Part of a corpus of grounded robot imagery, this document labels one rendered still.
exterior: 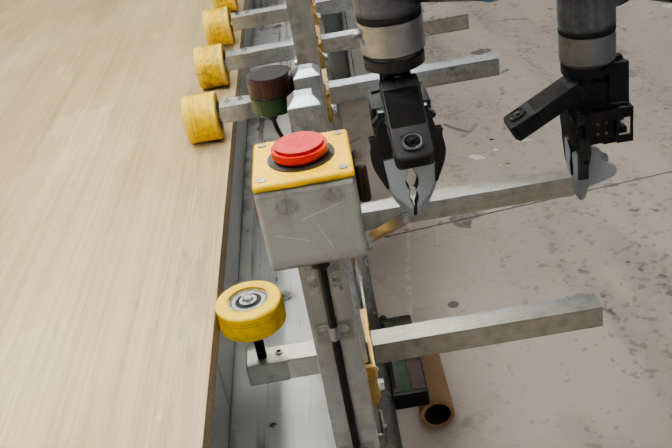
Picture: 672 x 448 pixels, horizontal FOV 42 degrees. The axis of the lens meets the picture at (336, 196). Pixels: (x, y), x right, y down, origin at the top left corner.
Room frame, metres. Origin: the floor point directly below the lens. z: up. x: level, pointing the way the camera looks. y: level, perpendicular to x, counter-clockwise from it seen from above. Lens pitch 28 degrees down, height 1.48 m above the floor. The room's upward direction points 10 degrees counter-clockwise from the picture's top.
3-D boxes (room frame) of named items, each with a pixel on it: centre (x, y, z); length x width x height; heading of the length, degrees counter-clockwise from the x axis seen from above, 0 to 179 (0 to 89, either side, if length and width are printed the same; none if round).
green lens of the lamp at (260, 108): (1.06, 0.06, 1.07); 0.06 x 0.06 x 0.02
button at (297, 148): (0.55, 0.02, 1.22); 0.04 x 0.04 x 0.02
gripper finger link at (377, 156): (0.95, -0.07, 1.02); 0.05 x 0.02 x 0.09; 89
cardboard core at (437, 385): (1.68, -0.15, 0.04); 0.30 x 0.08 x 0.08; 179
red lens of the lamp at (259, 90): (1.06, 0.06, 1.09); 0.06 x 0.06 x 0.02
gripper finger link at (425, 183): (0.97, -0.11, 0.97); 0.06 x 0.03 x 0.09; 179
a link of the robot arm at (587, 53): (1.10, -0.37, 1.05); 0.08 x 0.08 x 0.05
